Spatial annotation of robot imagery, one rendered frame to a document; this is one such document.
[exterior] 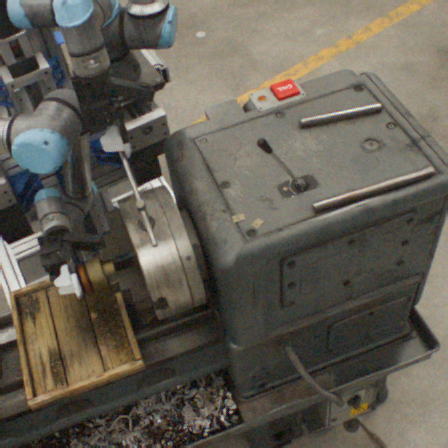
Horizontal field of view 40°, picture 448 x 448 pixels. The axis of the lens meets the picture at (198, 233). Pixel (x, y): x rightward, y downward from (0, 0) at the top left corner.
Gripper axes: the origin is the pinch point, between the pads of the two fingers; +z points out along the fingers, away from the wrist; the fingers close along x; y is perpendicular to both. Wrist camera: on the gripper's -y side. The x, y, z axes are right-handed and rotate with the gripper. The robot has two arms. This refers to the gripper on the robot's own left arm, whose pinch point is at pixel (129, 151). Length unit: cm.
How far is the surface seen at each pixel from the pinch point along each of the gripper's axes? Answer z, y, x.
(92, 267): 24.6, 17.0, 2.9
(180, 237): 17.8, -4.3, 12.9
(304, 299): 44, -29, 18
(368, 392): 106, -50, 7
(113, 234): 19.5, 9.7, 0.2
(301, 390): 87, -27, 10
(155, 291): 26.9, 4.9, 16.9
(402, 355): 88, -60, 12
